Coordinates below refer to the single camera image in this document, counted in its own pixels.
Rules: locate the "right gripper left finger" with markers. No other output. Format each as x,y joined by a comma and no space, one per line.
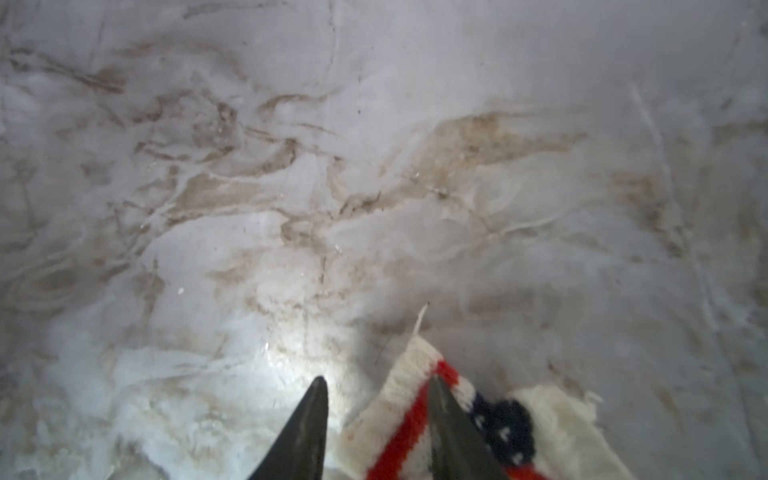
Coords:
298,453

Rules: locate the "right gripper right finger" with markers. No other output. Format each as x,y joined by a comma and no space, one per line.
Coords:
457,449

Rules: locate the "red white striped knit sweater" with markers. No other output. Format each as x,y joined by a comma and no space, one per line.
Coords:
538,432

